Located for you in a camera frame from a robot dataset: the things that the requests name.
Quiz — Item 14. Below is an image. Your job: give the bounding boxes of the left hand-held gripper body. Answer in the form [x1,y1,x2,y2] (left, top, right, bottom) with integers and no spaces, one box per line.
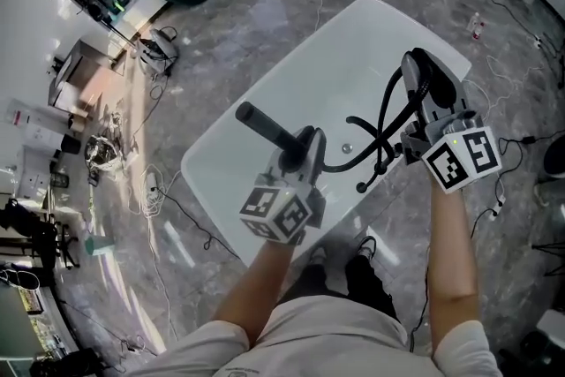
[239,177,328,245]

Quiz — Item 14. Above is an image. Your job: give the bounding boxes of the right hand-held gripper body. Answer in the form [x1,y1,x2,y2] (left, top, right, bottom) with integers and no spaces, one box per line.
[399,109,504,195]

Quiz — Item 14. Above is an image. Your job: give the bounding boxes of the black shower hose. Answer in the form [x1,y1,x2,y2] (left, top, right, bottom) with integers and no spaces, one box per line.
[320,47,433,194]

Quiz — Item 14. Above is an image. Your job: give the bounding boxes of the person's left forearm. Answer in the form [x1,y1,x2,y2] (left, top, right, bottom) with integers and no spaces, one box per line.
[211,238,296,352]

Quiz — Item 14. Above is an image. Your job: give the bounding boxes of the person's right forearm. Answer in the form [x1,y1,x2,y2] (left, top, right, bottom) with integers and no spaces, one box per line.
[426,183,481,361]

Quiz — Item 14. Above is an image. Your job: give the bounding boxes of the white bathtub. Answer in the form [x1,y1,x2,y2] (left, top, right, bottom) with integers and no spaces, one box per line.
[180,0,473,268]

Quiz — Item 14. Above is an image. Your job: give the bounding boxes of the black curved faucet spout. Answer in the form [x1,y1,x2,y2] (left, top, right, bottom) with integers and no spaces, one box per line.
[345,115,398,173]

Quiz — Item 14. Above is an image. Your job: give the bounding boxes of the clear bottle red label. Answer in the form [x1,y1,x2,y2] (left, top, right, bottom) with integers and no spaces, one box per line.
[467,11,486,41]

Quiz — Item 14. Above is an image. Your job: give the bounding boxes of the person's left shoe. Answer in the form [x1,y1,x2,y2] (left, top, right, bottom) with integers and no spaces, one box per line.
[308,245,330,268]

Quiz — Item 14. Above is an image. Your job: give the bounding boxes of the person's shoe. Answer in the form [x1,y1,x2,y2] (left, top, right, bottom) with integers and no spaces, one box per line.
[356,236,379,264]
[308,245,330,268]

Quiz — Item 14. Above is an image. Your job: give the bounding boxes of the white backpack rig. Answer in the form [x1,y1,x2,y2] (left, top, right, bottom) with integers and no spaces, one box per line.
[541,134,565,186]
[135,26,180,79]

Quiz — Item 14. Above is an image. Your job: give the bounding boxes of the person's right shoe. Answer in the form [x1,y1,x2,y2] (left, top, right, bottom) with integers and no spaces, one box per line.
[356,236,379,264]

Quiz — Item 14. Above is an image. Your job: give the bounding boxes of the person's black trousers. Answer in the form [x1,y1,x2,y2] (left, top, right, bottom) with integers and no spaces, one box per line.
[282,253,401,323]

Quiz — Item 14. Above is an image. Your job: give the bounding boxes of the person's white shirt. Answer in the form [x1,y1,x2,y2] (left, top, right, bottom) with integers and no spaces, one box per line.
[127,293,505,377]

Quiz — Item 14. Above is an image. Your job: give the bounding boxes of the small teal bin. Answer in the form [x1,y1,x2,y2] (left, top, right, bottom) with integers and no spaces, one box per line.
[83,233,114,258]

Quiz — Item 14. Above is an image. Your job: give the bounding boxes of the brown cardboard box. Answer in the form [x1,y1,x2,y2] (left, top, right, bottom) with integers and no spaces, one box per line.
[47,38,129,111]

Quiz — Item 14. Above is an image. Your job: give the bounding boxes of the black power cable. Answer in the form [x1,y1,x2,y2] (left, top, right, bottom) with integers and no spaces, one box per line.
[497,132,565,208]

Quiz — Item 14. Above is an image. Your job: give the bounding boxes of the white cable coil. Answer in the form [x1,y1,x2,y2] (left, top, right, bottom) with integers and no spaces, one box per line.
[127,162,171,220]

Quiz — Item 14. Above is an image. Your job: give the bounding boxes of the tangled cable bundle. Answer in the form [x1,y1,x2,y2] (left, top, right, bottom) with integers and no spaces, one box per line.
[83,134,126,172]

